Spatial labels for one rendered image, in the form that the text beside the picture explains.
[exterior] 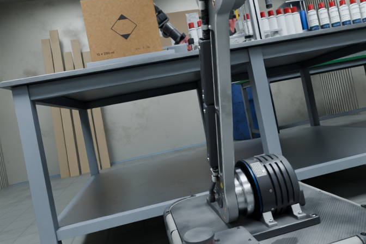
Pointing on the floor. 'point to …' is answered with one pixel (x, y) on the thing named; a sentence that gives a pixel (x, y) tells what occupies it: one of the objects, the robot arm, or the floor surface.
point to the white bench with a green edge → (334, 65)
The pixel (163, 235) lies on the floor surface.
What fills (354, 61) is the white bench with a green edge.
